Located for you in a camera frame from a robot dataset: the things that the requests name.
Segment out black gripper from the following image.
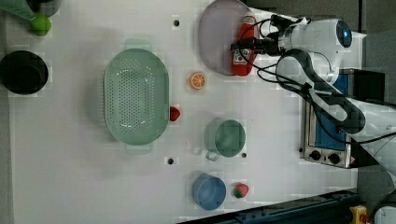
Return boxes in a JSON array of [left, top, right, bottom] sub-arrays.
[[230, 37, 281, 56]]

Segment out red ketchup bottle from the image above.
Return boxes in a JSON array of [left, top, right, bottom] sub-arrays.
[[231, 12, 256, 77]]

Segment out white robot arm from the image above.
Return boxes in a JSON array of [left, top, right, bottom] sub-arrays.
[[230, 15, 395, 176]]

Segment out pale pink plate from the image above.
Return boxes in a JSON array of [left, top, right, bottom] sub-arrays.
[[198, 0, 254, 76]]

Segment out toy orange half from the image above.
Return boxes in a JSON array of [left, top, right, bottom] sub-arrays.
[[189, 72, 205, 91]]

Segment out green mug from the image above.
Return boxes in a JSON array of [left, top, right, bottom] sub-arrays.
[[204, 119, 246, 161]]

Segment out green perforated colander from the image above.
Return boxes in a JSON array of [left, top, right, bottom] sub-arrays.
[[103, 38, 170, 156]]

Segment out black toaster oven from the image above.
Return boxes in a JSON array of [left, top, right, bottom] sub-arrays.
[[300, 69, 385, 169]]

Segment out red toy strawberry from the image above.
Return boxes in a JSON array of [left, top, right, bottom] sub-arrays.
[[233, 183, 249, 199]]

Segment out blue cup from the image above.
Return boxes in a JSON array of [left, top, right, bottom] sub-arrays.
[[191, 173, 227, 211]]

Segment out yellow red stop button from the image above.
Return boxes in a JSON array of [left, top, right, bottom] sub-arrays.
[[349, 205, 369, 224]]

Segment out green toy fruit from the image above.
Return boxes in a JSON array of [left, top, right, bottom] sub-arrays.
[[30, 13, 52, 36]]

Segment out black cylinder container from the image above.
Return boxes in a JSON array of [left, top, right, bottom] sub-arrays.
[[0, 50, 49, 95]]

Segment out blue aluminium rail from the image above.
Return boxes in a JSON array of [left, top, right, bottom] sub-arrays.
[[178, 190, 360, 224]]

